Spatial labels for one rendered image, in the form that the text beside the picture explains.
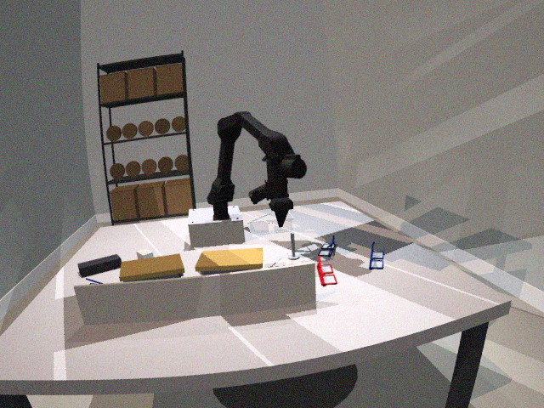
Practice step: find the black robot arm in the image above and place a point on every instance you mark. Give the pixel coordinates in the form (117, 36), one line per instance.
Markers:
(280, 158)

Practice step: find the tan rectangular block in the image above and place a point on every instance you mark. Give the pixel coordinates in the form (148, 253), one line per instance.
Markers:
(162, 267)

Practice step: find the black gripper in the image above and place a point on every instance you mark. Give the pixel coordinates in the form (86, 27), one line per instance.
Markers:
(280, 203)

